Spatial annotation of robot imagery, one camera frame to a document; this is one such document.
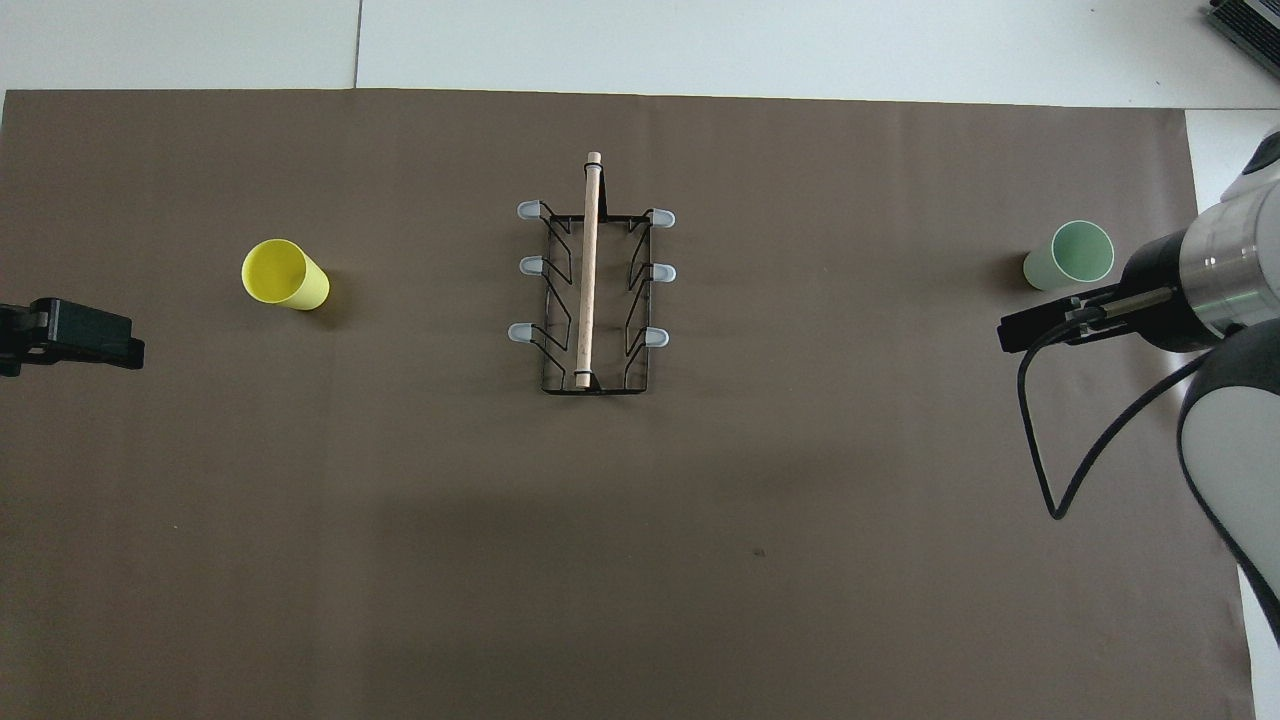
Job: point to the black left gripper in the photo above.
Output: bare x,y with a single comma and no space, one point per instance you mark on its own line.
14,340

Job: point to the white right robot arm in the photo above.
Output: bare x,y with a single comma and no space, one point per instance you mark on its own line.
1230,450

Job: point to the brown table mat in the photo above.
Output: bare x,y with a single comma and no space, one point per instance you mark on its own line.
400,500

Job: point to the yellow plastic cup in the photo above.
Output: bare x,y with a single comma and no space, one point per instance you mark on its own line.
300,290

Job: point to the pale green plastic cup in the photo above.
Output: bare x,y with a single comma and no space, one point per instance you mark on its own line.
1045,270

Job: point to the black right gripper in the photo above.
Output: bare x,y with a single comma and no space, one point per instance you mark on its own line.
1155,265

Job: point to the grey ribbed device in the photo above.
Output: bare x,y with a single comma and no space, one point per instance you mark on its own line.
1250,20

